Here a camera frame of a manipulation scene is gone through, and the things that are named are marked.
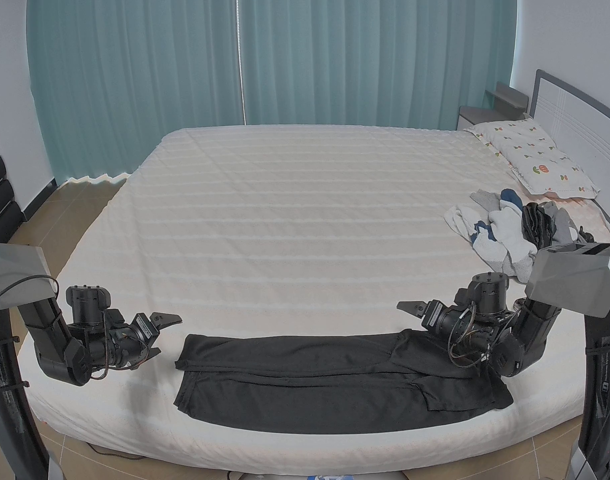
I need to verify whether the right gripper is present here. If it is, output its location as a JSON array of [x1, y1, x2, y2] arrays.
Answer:
[[396, 299, 469, 342]]

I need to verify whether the black chest of drawers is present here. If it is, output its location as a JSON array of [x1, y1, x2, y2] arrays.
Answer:
[[0, 155, 25, 243]]

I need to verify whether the blue-green curtain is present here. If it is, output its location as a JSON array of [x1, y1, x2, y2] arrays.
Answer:
[[239, 0, 517, 131], [27, 0, 247, 181]]

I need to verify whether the pile of clothes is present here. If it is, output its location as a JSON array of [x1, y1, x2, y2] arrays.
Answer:
[[444, 188, 593, 284]]

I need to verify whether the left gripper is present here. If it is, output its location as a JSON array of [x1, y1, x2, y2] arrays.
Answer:
[[112, 312, 182, 368]]

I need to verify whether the black T-shirt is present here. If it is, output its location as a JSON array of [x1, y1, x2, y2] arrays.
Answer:
[[173, 329, 514, 435]]

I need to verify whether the white printed pillow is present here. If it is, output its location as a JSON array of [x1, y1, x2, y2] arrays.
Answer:
[[464, 119, 601, 200]]

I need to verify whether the bed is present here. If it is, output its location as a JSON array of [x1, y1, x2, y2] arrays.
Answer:
[[16, 69, 610, 469]]

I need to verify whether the grey bedside table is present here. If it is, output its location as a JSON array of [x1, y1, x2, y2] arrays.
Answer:
[[457, 81, 530, 131]]

